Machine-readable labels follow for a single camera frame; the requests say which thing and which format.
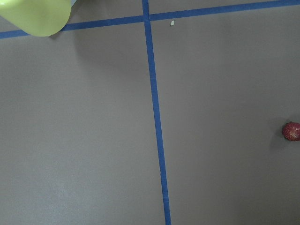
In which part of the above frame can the red strawberry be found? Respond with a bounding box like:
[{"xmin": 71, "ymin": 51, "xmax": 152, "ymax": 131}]
[{"xmin": 282, "ymin": 122, "xmax": 300, "ymax": 141}]

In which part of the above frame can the yellow-green plastic cup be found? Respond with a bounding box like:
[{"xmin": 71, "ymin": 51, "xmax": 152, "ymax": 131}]
[{"xmin": 0, "ymin": 0, "xmax": 76, "ymax": 37}]

